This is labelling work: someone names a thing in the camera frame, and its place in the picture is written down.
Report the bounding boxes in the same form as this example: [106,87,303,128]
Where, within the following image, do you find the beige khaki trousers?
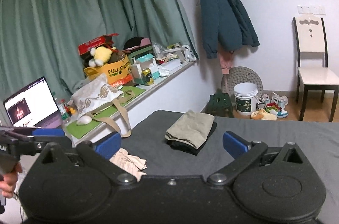
[165,110,214,145]

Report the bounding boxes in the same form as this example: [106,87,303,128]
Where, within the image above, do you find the person's left hand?
[0,162,22,199]

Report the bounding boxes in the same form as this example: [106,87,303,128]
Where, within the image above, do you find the open laptop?
[3,77,62,129]

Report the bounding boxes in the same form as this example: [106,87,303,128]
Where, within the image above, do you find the green desk mat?
[66,86,145,139]

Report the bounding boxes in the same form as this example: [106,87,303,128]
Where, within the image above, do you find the white computer mouse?
[76,115,93,126]

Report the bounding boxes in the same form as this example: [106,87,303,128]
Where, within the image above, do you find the crumpled beige cloth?
[109,148,147,182]

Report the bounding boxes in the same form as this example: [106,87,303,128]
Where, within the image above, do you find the beige slippers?
[250,109,278,121]

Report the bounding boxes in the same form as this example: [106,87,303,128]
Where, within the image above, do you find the dark green plastic stool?
[206,92,234,118]

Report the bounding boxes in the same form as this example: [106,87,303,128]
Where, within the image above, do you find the beige canvas tote bag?
[71,74,135,138]

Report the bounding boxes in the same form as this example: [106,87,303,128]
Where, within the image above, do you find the colourful sneakers pair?
[256,92,288,120]

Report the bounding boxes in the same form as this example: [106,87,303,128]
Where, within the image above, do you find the white plastic bucket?
[233,82,258,116]

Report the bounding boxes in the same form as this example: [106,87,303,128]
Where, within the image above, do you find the folded black garment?
[166,121,217,156]

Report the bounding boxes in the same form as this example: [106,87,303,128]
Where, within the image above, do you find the grey bed sheet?
[121,110,338,223]

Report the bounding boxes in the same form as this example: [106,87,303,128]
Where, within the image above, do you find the yellow cardboard box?
[84,56,133,86]

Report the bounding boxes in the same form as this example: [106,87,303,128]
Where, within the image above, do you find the green drink can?
[142,68,154,86]

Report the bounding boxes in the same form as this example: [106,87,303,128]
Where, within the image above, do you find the red cardboard box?
[78,33,119,56]

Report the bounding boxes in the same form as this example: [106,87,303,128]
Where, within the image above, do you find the pink garment on hook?
[218,48,234,75]

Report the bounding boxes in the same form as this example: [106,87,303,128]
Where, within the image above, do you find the yellow plush toy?
[89,46,117,68]

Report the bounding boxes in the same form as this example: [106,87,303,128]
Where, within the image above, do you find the teal white boxes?
[131,53,160,85]

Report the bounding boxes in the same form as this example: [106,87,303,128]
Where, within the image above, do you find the white wooden chair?
[292,14,338,122]

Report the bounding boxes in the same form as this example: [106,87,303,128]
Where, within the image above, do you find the green curtain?
[0,0,200,126]

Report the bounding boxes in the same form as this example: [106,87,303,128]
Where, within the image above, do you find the teal hooded jacket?
[200,0,260,59]

